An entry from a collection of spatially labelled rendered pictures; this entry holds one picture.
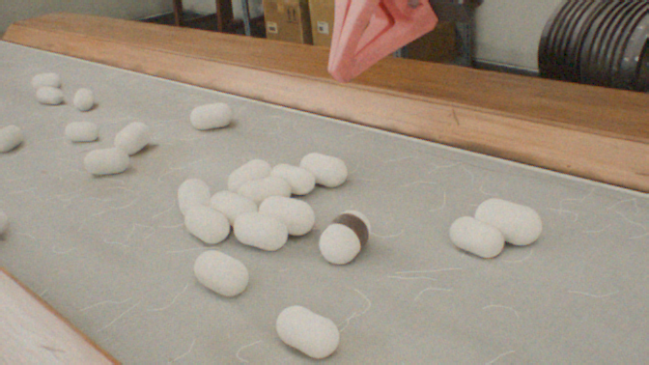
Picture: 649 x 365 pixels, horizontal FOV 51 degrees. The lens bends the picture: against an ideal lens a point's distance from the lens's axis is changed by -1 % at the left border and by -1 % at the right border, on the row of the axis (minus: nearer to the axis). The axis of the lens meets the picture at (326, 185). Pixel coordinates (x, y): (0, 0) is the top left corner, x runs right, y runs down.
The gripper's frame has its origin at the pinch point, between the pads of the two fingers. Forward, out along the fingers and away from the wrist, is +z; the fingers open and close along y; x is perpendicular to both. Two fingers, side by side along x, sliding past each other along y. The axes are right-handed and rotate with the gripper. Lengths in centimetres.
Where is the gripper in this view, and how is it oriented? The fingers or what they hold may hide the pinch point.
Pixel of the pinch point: (342, 67)
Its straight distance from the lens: 44.0
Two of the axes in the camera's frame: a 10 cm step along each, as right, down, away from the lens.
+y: 7.0, 2.3, -6.7
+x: 5.2, 4.7, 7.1
